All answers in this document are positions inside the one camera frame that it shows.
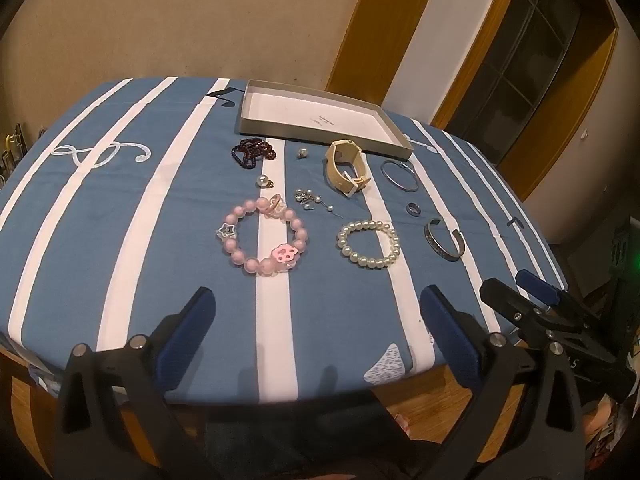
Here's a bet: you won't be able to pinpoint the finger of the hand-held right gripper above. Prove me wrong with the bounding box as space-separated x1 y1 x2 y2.
515 269 569 309
479 277 539 324

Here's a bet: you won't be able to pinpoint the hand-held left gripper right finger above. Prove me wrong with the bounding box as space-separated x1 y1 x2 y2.
419 284 586 480

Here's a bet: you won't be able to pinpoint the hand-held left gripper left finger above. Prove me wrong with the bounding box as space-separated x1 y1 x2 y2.
50 286 221 480

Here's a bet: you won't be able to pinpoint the grey metal cuff bracelet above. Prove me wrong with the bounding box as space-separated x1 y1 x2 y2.
424 217 467 262

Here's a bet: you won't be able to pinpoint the pink bead bracelet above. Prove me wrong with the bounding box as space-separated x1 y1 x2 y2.
216 192 310 277

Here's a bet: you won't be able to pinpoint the white pearl bracelet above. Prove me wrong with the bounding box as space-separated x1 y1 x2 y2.
336 220 402 270

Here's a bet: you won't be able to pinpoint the thin silver bangle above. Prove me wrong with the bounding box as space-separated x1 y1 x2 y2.
380 159 418 192

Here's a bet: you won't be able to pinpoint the silver dangle earrings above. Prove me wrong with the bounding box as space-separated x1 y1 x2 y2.
294 188 335 213

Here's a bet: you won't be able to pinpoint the cream wrist watch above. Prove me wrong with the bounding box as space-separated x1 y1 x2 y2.
324 139 372 197

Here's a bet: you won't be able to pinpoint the dark red bead bracelet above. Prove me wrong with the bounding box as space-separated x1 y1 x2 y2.
231 136 277 171

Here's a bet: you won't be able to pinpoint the grey cardboard tray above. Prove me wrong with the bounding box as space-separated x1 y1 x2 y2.
236 79 415 160

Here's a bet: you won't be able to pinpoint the blue white striped tablecloth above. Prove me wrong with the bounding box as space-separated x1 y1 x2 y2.
0 76 571 406

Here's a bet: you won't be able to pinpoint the dark glass door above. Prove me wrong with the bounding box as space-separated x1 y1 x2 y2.
445 0 583 136

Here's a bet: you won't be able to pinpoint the stand with small metal items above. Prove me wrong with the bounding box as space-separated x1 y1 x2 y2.
0 122 28 176

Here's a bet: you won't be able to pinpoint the wooden frame of glass door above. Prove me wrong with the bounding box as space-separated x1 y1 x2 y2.
432 0 618 201

